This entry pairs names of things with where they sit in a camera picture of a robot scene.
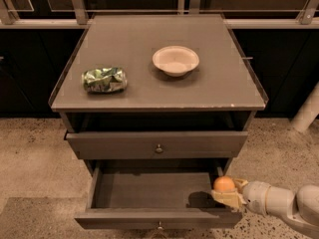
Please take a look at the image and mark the metal shelf frame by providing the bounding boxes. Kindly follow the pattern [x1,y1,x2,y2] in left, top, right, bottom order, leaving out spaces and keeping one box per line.
[0,0,319,29]

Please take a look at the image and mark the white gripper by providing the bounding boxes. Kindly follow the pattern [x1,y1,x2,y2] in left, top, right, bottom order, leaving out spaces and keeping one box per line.
[211,178,270,216]

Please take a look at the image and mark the crushed green can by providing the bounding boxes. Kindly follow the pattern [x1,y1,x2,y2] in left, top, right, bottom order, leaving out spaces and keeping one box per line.
[82,67,128,94]

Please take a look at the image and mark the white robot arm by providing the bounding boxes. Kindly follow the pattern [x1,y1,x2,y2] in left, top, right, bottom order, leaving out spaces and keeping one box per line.
[211,176,319,239]

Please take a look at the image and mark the white pipe leg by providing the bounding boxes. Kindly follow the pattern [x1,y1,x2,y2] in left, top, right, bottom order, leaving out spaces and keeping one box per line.
[292,83,319,132]

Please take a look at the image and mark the white paper bowl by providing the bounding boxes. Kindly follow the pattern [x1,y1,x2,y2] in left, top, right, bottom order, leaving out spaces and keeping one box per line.
[153,46,199,77]

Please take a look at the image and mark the upper grey drawer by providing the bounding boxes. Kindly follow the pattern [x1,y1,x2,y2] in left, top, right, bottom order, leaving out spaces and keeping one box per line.
[66,131,247,159]

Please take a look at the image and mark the open middle grey drawer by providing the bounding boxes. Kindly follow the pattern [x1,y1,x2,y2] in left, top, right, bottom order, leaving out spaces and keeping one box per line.
[75,158,242,229]

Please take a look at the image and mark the orange fruit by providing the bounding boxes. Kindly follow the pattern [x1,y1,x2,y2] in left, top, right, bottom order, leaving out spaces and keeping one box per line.
[213,176,235,192]

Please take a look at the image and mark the grey drawer cabinet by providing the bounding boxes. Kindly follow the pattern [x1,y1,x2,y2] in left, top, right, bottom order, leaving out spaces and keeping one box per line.
[50,14,267,175]

